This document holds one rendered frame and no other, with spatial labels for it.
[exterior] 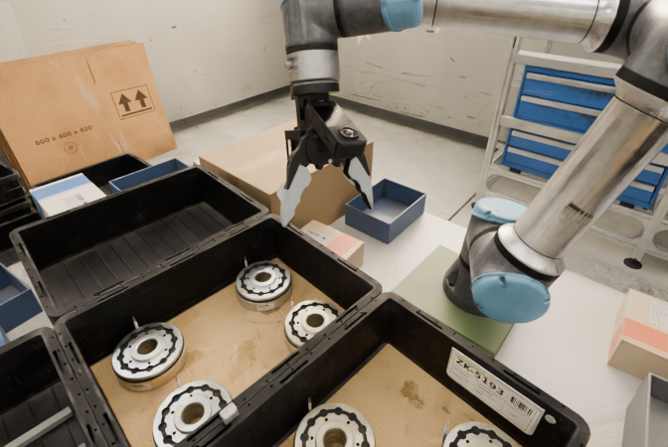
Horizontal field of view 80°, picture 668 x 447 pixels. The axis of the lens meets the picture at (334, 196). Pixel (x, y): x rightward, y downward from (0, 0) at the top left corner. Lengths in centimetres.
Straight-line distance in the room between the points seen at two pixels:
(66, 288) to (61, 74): 238
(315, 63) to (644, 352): 77
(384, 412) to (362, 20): 54
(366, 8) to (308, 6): 8
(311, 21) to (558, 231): 46
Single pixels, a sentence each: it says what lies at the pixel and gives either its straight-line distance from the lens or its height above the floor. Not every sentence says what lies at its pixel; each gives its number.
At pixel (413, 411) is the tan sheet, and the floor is 83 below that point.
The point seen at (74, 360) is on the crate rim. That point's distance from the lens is 66.
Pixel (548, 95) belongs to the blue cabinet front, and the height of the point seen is 75.
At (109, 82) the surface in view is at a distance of 329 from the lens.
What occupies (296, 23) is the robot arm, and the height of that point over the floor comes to 130.
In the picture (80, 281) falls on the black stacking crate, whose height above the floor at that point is 83.
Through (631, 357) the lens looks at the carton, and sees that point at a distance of 96.
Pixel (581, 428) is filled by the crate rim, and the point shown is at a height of 93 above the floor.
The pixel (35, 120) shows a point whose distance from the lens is 316.
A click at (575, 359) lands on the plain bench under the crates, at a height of 70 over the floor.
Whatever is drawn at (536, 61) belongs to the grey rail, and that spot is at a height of 91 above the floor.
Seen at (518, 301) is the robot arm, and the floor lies 91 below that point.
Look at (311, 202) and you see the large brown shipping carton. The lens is 105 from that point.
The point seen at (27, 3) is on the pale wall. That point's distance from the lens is 329.
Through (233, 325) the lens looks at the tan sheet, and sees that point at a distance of 75.
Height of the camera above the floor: 139
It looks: 32 degrees down
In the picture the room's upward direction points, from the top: straight up
